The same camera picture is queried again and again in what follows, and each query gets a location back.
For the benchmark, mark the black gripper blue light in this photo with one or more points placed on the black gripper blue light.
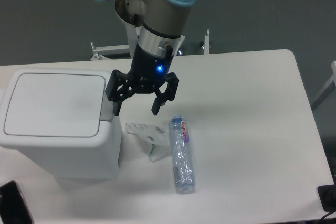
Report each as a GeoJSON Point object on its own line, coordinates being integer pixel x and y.
{"type": "Point", "coordinates": [148, 74]}

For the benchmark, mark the white push-button trash can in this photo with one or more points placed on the white push-button trash can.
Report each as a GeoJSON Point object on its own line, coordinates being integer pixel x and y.
{"type": "Point", "coordinates": [62, 120]}

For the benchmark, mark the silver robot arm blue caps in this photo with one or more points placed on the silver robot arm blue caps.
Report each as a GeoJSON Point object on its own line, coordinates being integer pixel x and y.
{"type": "Point", "coordinates": [162, 23]}

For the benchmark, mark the crumpled white paper packaging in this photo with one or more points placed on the crumpled white paper packaging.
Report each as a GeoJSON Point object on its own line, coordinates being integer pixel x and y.
{"type": "Point", "coordinates": [155, 138]}

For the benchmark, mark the clear plastic water bottle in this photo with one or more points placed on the clear plastic water bottle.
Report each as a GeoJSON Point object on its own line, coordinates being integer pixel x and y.
{"type": "Point", "coordinates": [183, 169]}

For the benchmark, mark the black smartphone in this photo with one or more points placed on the black smartphone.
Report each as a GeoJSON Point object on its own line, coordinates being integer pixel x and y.
{"type": "Point", "coordinates": [14, 208]}

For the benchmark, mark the black device at table corner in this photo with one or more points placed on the black device at table corner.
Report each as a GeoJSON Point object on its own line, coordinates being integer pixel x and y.
{"type": "Point", "coordinates": [327, 197]}

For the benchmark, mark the white metal frame leg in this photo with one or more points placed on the white metal frame leg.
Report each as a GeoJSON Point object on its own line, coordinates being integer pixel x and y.
{"type": "Point", "coordinates": [325, 90]}

